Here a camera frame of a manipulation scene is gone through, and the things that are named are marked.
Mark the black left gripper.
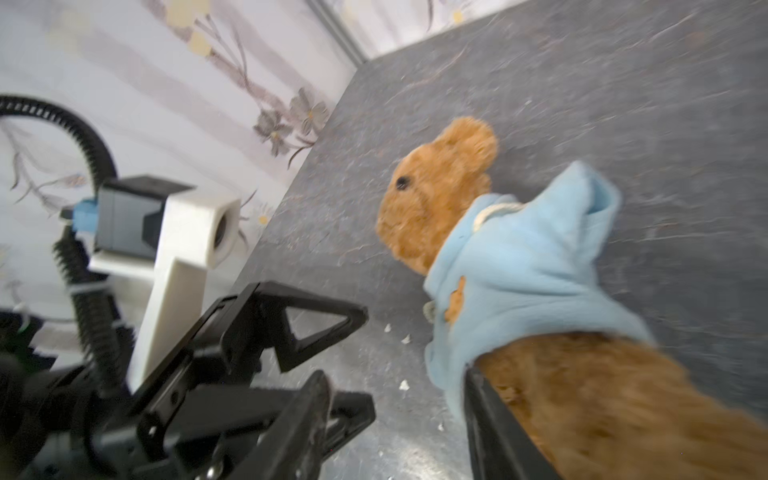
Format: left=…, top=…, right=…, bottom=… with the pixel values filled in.
left=35, top=281, right=376, bottom=479

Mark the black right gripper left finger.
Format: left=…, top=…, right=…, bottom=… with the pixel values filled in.
left=230, top=371, right=332, bottom=479

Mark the black corrugated cable conduit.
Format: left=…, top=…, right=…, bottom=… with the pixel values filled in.
left=0, top=94, right=136, bottom=397

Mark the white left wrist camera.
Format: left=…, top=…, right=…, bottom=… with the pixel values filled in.
left=54, top=175, right=241, bottom=397

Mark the aluminium corner post left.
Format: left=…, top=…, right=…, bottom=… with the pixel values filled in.
left=305, top=0, right=369, bottom=67

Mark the brown teddy bear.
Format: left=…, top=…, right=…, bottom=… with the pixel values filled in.
left=376, top=117, right=767, bottom=479

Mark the light blue teddy hoodie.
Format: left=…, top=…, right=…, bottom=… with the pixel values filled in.
left=423, top=161, right=656, bottom=418

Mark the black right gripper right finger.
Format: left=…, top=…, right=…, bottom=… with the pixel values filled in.
left=463, top=367, right=560, bottom=480

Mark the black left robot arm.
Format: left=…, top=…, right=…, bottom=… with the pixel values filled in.
left=1, top=282, right=376, bottom=479

